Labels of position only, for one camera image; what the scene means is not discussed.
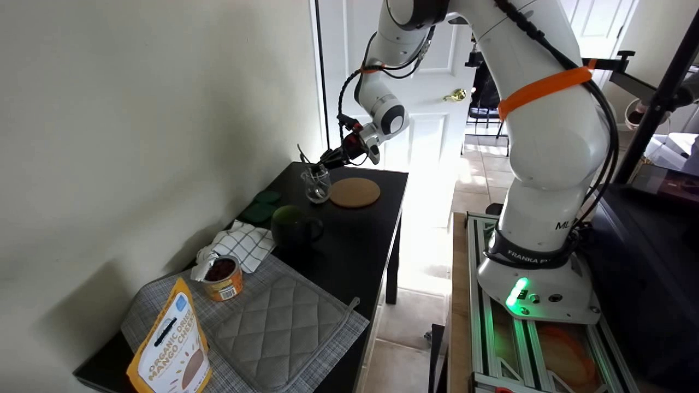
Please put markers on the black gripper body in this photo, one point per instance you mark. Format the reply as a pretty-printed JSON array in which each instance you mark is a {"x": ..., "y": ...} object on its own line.
[{"x": 356, "y": 145}]

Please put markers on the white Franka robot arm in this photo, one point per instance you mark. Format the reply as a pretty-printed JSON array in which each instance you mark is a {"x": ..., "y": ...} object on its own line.
[{"x": 552, "y": 145}]

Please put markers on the clear glass cup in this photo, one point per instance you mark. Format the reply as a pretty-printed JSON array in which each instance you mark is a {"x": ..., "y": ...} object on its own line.
[{"x": 316, "y": 190}]

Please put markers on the small orange cup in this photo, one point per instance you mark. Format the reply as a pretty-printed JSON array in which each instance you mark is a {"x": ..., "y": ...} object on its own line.
[{"x": 222, "y": 281}]

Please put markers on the clear glass with stick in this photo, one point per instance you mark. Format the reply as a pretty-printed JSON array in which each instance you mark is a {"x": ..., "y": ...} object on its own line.
[{"x": 304, "y": 163}]

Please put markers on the round cork mat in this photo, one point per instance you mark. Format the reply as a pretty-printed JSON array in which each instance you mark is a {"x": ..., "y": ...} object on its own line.
[{"x": 353, "y": 193}]

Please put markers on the dark green mug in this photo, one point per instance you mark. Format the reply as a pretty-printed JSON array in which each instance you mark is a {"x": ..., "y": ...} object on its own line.
[{"x": 290, "y": 224}]

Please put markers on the white panel door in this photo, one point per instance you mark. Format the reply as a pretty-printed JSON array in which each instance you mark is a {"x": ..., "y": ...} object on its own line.
[{"x": 436, "y": 122}]

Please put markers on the dark green cloth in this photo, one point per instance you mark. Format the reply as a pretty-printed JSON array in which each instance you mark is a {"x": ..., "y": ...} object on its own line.
[{"x": 258, "y": 211}]

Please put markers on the black table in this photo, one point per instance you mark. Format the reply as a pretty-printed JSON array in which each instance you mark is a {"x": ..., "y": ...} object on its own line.
[{"x": 362, "y": 247}]

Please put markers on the brass door knob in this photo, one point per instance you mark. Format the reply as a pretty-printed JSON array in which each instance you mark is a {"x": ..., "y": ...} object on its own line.
[{"x": 454, "y": 94}]

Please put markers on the white checkered cloth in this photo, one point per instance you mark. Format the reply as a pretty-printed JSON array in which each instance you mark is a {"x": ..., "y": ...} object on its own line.
[{"x": 243, "y": 243}]

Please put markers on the black chair with bag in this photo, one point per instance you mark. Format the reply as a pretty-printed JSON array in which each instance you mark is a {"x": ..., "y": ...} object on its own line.
[{"x": 483, "y": 91}]

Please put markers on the grey quilted potholder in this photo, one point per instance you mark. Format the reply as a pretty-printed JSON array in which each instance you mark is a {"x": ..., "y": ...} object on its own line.
[{"x": 280, "y": 328}]

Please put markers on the wooden base board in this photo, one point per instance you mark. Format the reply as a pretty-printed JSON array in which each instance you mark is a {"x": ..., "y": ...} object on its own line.
[{"x": 458, "y": 328}]

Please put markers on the grey checkered placemat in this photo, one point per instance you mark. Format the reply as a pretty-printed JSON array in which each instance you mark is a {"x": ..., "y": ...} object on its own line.
[{"x": 144, "y": 313}]

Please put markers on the orange and white packet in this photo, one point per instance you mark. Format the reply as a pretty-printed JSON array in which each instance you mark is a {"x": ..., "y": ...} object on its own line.
[{"x": 170, "y": 349}]

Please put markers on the black tripod pole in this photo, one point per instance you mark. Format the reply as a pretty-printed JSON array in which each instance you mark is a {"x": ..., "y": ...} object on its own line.
[{"x": 661, "y": 94}]

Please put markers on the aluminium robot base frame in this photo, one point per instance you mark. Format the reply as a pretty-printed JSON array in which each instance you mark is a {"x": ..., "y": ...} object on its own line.
[{"x": 510, "y": 349}]

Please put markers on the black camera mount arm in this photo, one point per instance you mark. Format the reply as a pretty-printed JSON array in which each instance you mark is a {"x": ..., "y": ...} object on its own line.
[{"x": 612, "y": 61}]

